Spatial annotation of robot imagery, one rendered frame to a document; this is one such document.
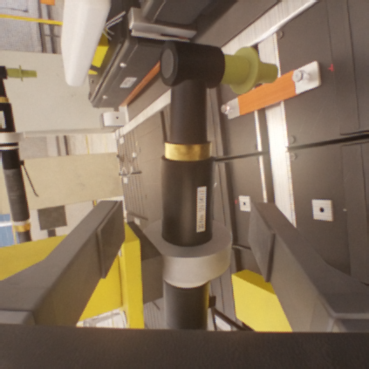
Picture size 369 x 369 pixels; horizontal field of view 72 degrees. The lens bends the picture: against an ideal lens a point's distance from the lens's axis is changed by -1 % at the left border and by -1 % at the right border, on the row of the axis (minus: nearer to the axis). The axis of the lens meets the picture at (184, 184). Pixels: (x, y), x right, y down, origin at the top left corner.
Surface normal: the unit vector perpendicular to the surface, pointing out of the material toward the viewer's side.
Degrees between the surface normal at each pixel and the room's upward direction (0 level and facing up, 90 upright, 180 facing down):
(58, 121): 90
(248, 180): 0
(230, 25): 0
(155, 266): 90
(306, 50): 0
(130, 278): 90
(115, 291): 90
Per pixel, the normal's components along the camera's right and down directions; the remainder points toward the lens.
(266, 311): -0.88, 0.13
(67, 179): 0.47, -0.01
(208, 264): 0.42, 0.26
